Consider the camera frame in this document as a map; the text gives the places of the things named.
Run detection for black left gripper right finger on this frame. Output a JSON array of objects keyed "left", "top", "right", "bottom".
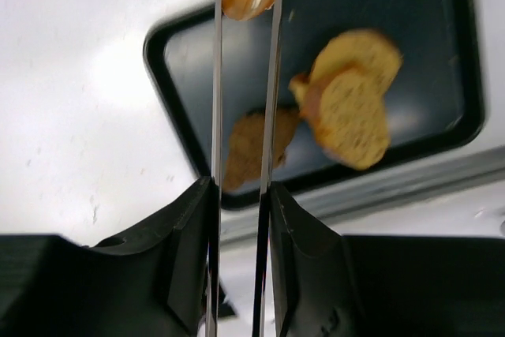
[{"left": 270, "top": 183, "right": 504, "bottom": 336}]

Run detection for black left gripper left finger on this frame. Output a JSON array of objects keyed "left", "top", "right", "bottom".
[{"left": 1, "top": 178, "right": 215, "bottom": 336}]

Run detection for silver metal tongs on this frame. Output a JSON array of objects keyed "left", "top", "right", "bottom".
[{"left": 211, "top": 0, "right": 282, "bottom": 336}]

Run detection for dark brown bread piece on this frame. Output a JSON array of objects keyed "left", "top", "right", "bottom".
[{"left": 223, "top": 107, "right": 301, "bottom": 192}]

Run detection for large seeded bread slice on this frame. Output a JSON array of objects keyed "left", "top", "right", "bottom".
[{"left": 289, "top": 65, "right": 391, "bottom": 170}]

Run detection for black rectangular tray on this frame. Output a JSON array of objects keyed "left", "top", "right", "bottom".
[{"left": 142, "top": 0, "right": 486, "bottom": 211}]

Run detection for aluminium rail at front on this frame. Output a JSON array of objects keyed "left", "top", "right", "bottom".
[{"left": 219, "top": 145, "right": 505, "bottom": 251}]

